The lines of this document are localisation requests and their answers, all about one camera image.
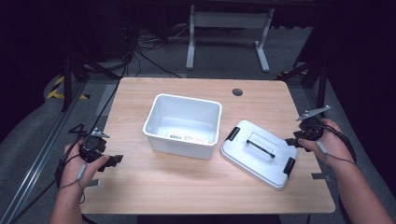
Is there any grey metal floor rail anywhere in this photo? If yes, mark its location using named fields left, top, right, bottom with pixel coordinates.
left=0, top=81, right=90, bottom=224

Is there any white paper label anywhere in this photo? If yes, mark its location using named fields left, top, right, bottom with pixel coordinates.
left=165, top=133, right=210, bottom=146

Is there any grey metal desk frame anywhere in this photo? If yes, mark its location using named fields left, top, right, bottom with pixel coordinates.
left=185, top=4, right=276, bottom=74

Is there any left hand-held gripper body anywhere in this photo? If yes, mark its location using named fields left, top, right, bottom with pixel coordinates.
left=78, top=127, right=111, bottom=163

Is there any white plastic storage box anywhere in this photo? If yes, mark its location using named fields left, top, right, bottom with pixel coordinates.
left=142, top=93, right=223, bottom=161

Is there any yellow and black floor tape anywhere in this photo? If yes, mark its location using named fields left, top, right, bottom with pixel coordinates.
left=46, top=76, right=92, bottom=101

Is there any black tripod stand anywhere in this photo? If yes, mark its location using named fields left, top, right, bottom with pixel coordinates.
left=276, top=58, right=329, bottom=110
left=60, top=50, right=123, bottom=113

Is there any grey cable with plug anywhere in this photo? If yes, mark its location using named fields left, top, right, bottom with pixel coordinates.
left=315, top=140, right=362, bottom=171
left=57, top=162, right=87, bottom=205

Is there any person's right hand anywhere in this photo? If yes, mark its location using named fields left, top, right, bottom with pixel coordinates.
left=297, top=118, right=355, bottom=171

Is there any person's left hand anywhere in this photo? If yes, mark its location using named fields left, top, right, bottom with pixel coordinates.
left=60, top=138, right=111, bottom=192

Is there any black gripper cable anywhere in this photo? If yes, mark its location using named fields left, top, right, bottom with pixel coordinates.
left=53, top=136, right=84, bottom=189
left=311, top=124, right=358, bottom=163

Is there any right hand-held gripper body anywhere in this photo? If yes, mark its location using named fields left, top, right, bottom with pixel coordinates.
left=295, top=105, right=332, bottom=142

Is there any white lid with black handle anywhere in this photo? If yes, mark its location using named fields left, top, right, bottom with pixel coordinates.
left=219, top=119, right=299, bottom=191

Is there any bundle of black floor cables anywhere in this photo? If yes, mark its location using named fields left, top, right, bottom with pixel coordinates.
left=121, top=18, right=191, bottom=79

